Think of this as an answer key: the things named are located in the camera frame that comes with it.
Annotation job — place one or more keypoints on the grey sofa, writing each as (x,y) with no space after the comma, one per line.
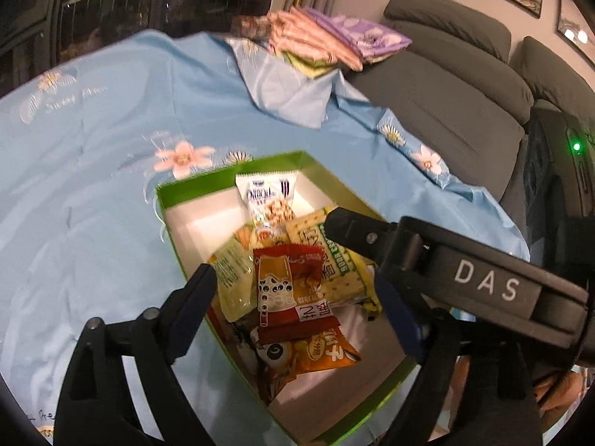
(441,102)

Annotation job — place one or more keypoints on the brown patterned cloth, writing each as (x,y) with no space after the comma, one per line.
(248,25)

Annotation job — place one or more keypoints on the purple floral folded cloth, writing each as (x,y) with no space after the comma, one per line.
(367,37)

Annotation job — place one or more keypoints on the small white snack packet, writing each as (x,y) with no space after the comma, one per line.
(265,195)

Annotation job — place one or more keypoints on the green cardboard box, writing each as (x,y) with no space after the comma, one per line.
(200,190)

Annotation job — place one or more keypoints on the pink folded cloth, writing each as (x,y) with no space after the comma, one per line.
(307,32)

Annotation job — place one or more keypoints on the person's right hand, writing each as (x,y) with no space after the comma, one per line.
(565,395)

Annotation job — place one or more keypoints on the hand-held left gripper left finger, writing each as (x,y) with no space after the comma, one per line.
(193,309)

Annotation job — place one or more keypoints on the small framed wall picture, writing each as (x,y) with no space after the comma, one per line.
(576,23)

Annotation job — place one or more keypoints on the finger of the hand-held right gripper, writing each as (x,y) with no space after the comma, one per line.
(367,239)

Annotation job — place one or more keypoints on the orange panda snack packet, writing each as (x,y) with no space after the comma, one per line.
(316,353)

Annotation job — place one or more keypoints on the blue floral bed sheet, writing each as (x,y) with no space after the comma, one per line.
(102,158)

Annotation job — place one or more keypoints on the red and white snack packet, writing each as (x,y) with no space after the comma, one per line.
(288,288)

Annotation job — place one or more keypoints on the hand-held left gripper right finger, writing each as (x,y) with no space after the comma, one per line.
(402,320)

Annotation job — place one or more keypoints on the long yellow snack packet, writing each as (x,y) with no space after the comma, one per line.
(311,237)

